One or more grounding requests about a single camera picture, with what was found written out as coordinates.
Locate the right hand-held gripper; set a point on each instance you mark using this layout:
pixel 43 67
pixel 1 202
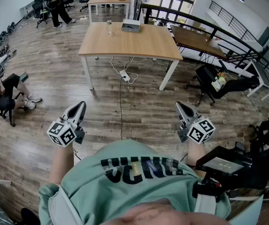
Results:
pixel 201 131

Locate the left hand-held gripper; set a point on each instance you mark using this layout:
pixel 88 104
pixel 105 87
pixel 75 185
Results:
pixel 61 133

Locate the grey box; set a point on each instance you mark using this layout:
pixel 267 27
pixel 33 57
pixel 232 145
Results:
pixel 136 30

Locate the person's left forearm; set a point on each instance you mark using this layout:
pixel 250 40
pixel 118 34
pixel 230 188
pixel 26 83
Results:
pixel 60 163

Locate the person's right forearm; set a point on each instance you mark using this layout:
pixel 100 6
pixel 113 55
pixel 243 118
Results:
pixel 195 152

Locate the small yellow green object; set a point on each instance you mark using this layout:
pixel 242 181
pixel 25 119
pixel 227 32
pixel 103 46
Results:
pixel 221 80

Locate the person's green printed t-shirt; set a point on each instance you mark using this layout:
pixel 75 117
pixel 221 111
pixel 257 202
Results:
pixel 89 184

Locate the dark wooden table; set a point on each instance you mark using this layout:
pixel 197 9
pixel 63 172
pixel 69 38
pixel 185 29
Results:
pixel 195 40

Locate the white side table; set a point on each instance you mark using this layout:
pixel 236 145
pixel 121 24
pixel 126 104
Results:
pixel 261 72

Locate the light wooden table white legs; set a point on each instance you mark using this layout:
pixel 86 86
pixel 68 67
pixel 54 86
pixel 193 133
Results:
pixel 108 1
pixel 129 43

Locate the clear water bottle green band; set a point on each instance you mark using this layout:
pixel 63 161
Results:
pixel 109 23

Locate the thin stair railing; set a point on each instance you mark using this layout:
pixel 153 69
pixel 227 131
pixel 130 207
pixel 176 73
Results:
pixel 232 17

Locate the black metal railing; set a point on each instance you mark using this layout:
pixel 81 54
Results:
pixel 145 14

